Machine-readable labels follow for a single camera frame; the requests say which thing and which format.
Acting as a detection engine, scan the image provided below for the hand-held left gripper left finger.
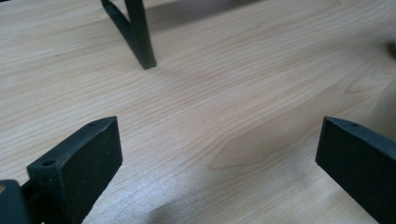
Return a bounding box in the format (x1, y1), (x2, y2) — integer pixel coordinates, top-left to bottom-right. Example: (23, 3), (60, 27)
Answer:
(26, 116), (123, 224)

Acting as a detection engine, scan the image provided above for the black two-tier shelf rack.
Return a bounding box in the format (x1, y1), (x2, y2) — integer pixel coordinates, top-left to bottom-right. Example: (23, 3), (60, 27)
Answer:
(100, 0), (158, 70)

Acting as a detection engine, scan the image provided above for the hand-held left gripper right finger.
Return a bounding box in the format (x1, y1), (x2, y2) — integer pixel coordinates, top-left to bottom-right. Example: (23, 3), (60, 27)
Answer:
(315, 116), (396, 224)

